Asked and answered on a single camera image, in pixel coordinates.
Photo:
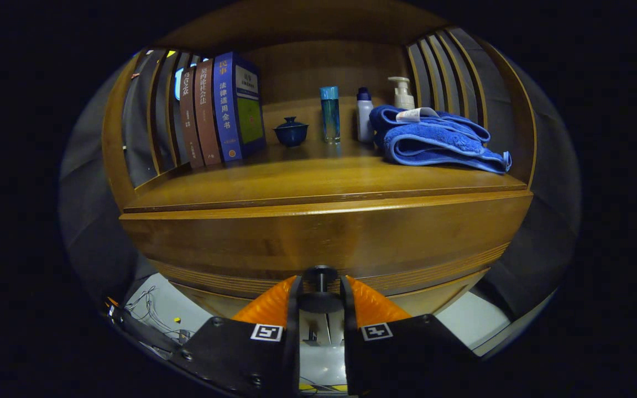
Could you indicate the thick blue book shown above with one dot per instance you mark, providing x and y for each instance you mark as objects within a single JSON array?
[{"x": 224, "y": 110}]

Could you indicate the white pump bottle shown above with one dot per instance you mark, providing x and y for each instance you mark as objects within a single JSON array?
[{"x": 404, "y": 98}]

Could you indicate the wooden drawer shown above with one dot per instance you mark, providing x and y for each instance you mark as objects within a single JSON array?
[{"x": 318, "y": 237}]

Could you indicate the blue lidded teacup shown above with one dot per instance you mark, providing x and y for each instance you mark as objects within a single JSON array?
[{"x": 291, "y": 134}]

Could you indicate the reddish brown book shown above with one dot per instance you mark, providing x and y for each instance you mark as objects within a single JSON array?
[{"x": 207, "y": 116}]

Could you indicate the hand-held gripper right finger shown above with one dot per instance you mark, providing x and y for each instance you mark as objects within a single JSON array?
[{"x": 350, "y": 359}]

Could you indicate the tall blue glass bottle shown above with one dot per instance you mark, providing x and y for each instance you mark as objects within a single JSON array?
[{"x": 330, "y": 116}]

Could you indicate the folded blue towel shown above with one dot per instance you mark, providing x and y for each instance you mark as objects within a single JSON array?
[{"x": 434, "y": 143}]

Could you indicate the white bottle blue cap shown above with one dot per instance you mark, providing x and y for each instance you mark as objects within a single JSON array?
[{"x": 365, "y": 119}]

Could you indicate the dark brown book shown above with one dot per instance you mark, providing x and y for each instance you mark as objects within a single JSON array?
[{"x": 188, "y": 121}]

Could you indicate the wooden cabinet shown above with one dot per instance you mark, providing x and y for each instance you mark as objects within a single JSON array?
[{"x": 307, "y": 66}]

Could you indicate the wooden countertop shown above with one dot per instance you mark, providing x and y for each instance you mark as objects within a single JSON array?
[{"x": 307, "y": 177}]

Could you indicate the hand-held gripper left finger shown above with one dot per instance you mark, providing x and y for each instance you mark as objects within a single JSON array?
[{"x": 293, "y": 359}]

